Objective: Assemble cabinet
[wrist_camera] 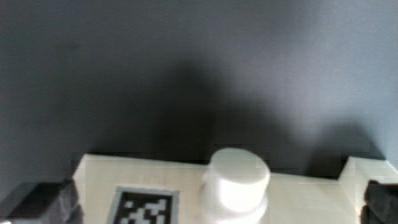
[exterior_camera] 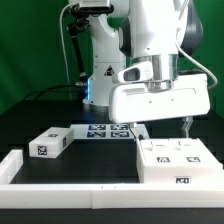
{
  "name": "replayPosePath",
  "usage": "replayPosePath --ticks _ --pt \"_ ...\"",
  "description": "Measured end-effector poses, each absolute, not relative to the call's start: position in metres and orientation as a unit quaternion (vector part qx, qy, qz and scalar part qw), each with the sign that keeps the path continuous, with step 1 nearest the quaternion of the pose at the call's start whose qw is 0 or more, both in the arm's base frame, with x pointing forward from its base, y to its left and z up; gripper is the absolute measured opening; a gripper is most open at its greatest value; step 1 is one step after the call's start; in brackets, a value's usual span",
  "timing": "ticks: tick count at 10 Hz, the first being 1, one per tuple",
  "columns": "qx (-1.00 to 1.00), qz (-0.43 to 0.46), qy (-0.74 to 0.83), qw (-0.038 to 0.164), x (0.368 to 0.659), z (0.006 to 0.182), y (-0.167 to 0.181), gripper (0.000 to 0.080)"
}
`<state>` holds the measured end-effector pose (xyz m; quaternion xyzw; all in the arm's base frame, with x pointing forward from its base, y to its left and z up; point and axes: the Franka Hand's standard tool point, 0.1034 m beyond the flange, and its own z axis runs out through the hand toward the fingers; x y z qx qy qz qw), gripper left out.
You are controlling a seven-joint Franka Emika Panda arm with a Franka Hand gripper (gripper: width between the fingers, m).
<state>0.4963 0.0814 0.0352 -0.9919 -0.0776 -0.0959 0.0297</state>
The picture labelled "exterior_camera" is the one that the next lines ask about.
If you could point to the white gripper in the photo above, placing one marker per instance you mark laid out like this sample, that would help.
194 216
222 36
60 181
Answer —
132 103

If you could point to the white cabinet body box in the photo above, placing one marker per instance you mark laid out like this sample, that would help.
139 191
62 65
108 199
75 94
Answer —
175 174

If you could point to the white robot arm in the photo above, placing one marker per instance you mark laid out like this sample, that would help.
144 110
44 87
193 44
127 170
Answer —
136 47

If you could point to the white cabinet top block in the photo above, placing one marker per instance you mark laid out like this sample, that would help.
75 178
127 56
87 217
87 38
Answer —
51 143

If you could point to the white U-shaped fence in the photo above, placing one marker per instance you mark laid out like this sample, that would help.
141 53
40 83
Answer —
100 196

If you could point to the white flat base plate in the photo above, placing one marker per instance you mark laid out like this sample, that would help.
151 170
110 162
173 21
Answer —
102 131

